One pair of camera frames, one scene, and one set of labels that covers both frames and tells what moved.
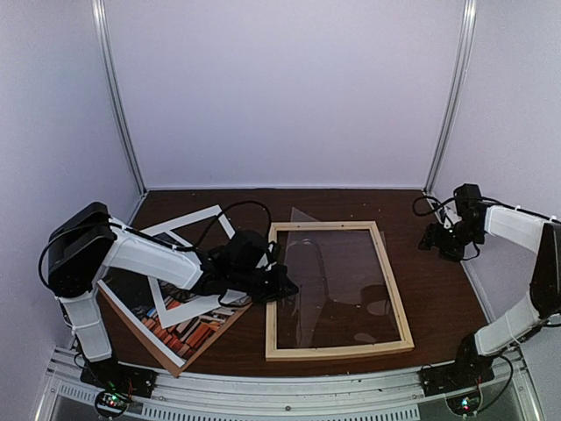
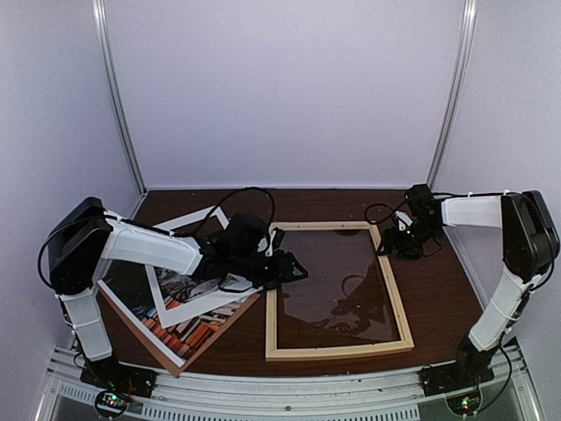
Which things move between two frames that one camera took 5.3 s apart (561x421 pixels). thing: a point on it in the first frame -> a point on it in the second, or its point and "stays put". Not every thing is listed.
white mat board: (166, 231) stays put
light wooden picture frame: (273, 353) stays put
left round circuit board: (111, 403) stays put
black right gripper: (431, 237) -> (393, 241)
